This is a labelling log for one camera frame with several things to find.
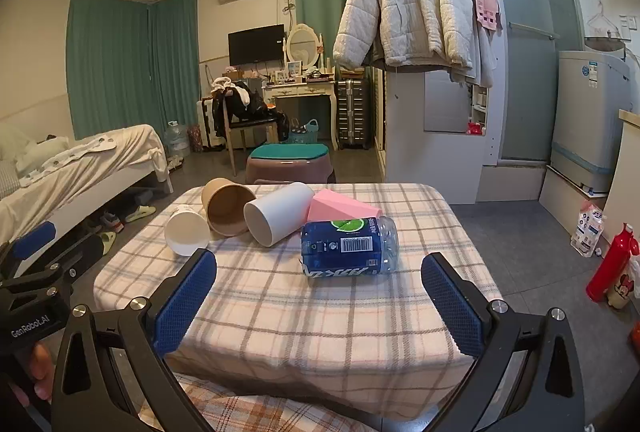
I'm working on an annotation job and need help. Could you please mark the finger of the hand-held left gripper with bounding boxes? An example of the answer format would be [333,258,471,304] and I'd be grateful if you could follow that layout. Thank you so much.
[0,221,57,263]
[0,232,104,285]

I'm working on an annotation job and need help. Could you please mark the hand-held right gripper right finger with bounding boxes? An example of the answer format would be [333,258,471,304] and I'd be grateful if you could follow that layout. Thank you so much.
[421,253,587,432]

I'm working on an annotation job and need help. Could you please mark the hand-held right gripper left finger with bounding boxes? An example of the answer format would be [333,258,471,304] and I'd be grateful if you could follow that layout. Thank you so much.
[50,248,219,432]

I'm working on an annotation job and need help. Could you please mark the small white paper cup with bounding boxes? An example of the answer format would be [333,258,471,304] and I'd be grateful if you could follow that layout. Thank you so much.
[165,205,211,257]

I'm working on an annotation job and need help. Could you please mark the brown paper cup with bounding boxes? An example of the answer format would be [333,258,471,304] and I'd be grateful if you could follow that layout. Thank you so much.
[201,179,258,239]

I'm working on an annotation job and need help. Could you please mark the tall white cup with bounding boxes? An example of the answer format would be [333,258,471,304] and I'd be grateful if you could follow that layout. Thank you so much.
[243,182,315,247]

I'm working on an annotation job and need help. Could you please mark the cream cartoon cup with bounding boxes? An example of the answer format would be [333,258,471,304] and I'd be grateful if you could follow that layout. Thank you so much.
[605,273,637,311]

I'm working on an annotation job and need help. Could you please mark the person's left hand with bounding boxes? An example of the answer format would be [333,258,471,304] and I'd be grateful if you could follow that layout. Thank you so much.
[9,342,54,419]

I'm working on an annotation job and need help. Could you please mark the sneaker under bed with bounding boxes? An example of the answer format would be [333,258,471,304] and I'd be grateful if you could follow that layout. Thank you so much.
[95,211,125,233]

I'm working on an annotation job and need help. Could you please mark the bed with cream sheet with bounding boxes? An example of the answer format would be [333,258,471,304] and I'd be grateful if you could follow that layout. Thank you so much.
[0,118,174,247]

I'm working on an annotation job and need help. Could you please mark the white patterned cloth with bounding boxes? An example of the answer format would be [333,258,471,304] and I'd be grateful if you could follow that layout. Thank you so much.
[27,136,119,177]

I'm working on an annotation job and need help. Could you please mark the orange plaid cloth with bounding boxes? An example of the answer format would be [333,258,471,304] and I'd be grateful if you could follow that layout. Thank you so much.
[139,371,361,432]

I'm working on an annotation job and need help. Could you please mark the plaid tablecloth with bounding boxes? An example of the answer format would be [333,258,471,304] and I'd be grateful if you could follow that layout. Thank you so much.
[92,183,504,419]

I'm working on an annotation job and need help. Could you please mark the blue label plastic jar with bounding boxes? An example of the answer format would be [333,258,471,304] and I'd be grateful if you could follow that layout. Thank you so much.
[300,215,400,280]

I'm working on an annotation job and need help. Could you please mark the pink foam block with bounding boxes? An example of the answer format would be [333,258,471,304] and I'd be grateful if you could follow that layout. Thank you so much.
[306,190,383,227]

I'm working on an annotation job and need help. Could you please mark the clear water jug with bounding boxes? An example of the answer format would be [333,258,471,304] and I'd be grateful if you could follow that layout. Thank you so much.
[163,120,191,158]

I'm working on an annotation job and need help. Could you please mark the white printed plastic bag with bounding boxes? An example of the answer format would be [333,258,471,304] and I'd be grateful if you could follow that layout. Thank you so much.
[570,200,607,259]

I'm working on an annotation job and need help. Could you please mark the red bottle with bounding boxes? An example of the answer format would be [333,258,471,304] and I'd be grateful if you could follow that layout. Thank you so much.
[585,223,640,303]

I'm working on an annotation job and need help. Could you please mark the brown stool green cushion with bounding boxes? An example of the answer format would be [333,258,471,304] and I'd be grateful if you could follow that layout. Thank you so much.
[244,147,336,185]

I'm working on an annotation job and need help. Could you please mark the white wardrobe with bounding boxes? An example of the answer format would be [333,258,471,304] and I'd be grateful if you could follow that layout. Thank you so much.
[364,0,512,203]

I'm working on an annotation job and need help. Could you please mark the white suitcase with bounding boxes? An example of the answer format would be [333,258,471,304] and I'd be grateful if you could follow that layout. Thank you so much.
[195,96,227,149]

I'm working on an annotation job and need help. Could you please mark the green seat cushion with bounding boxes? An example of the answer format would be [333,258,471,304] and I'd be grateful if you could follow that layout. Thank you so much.
[248,142,327,161]

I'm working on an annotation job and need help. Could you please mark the wide green curtain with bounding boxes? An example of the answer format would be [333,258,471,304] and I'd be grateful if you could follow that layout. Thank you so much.
[66,0,201,140]

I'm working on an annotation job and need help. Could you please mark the wooden chair with clothes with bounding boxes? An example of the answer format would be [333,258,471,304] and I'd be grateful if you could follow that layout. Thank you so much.
[211,80,292,177]

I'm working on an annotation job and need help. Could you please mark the teal plastic basket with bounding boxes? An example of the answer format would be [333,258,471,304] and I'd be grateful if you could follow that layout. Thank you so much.
[287,119,321,145]

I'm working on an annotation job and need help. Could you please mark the dark ribbed suitcase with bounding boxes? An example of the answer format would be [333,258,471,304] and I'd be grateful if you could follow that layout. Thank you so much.
[335,78,372,151]

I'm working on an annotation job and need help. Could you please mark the grey washing machine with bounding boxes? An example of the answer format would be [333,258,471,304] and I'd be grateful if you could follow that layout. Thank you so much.
[549,50,633,195]

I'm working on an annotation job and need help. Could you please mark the cream vanity table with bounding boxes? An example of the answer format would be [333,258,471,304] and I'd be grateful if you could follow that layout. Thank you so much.
[260,78,338,153]

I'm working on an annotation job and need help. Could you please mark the grey hanging garment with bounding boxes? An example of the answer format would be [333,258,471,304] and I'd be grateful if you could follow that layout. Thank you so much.
[452,24,499,88]

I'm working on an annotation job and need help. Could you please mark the black television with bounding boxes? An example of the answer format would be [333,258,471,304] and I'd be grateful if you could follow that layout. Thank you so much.
[228,24,286,67]

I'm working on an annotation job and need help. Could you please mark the frosted glass sliding door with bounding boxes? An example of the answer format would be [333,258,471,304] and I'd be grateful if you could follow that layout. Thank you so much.
[477,0,587,163]

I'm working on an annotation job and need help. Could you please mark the oval white mirror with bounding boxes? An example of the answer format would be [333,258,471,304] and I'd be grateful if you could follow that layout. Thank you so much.
[285,23,322,65]

